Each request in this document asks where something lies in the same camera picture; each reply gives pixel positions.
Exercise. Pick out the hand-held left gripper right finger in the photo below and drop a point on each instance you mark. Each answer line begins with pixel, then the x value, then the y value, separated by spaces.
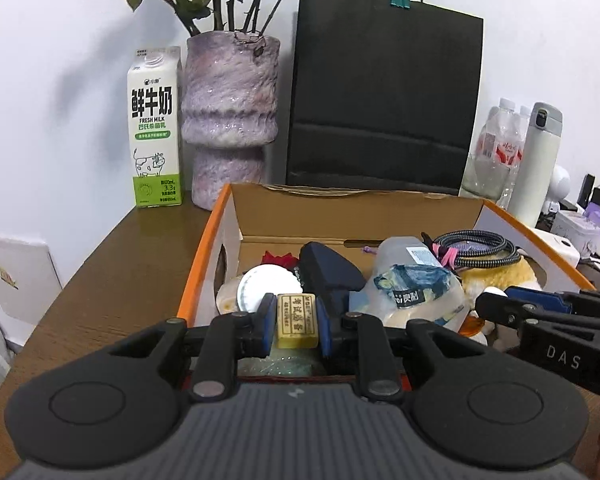
pixel 325 331

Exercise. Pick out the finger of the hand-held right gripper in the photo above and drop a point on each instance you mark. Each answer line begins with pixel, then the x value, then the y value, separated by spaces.
pixel 510 310
pixel 545 297

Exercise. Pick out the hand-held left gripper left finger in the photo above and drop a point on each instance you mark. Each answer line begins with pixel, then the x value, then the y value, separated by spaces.
pixel 267 321

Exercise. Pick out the yellow soap bar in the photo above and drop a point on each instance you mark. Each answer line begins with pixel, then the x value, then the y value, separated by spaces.
pixel 296 320

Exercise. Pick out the red rose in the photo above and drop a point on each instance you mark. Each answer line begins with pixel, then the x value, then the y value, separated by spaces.
pixel 279 261

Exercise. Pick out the orange cardboard box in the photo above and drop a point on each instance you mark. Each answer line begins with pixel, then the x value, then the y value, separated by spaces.
pixel 215 255

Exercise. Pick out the white round lid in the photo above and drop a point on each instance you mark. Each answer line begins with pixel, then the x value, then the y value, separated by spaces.
pixel 270 287

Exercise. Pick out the yellow plush toy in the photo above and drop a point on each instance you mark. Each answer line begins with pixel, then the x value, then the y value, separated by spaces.
pixel 505 275

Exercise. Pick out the beige bowl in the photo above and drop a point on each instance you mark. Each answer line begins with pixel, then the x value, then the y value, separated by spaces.
pixel 227 300

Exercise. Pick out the small white box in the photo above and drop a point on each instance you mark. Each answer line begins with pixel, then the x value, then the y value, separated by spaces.
pixel 560 247

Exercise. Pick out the dark blue case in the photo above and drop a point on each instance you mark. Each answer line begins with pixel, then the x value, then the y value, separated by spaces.
pixel 330 275

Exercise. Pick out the crumpled plastic bottle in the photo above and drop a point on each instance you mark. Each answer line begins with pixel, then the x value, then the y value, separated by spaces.
pixel 415 285

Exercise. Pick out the white round figurine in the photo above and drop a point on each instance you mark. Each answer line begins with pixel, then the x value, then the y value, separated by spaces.
pixel 559 185

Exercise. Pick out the small black stand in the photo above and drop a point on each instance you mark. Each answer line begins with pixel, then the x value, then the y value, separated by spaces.
pixel 587 190

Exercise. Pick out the white thermos bottle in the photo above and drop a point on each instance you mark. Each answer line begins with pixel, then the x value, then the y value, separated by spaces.
pixel 535 165

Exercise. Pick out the plastic water bottle pack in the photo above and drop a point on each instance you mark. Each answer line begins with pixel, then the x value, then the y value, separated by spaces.
pixel 497 150

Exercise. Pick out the purple mottled ceramic vase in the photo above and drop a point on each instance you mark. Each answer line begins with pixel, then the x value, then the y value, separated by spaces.
pixel 230 110

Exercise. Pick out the green and white milk carton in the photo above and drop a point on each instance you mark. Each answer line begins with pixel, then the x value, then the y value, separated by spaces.
pixel 155 130

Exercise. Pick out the black paper bag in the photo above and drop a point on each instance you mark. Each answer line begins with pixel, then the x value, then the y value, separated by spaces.
pixel 385 95

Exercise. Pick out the white flat board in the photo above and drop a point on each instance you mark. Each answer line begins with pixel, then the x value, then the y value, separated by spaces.
pixel 20 285

